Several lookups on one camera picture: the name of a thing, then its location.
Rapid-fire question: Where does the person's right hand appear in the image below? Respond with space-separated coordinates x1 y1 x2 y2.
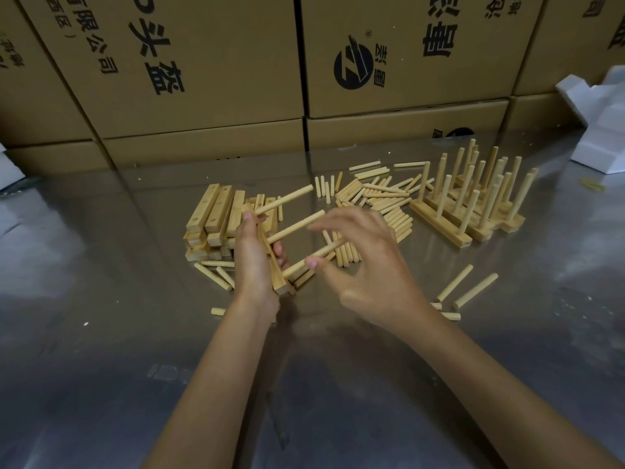
305 206 436 337

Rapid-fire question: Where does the pile of wooden dowels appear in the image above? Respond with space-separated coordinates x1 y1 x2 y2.
194 160 499 323

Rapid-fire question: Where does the person's right forearm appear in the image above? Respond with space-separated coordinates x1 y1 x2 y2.
402 307 621 469

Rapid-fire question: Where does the clear tape patch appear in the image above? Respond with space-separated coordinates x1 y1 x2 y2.
146 363 194 384

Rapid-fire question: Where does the stack of white foam blocks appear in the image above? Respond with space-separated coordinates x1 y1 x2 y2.
555 65 625 175
0 141 26 191

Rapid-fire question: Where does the stack of brown cardboard boxes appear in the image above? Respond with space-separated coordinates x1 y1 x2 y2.
0 0 625 177

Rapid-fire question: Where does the person's left forearm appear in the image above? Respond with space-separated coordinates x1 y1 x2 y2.
144 297 279 469

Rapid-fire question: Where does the drilled wooden block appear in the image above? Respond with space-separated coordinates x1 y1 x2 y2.
242 202 294 296
449 184 526 234
422 195 495 242
434 190 504 235
409 199 473 249
441 186 514 233
460 177 520 212
454 180 526 227

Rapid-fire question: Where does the person's left hand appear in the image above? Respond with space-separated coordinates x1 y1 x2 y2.
233 209 290 318

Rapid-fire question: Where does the pile of drilled wooden bars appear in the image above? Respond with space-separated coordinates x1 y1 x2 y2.
184 182 284 263

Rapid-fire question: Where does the shiny metal table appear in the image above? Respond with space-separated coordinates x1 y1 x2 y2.
0 131 625 469

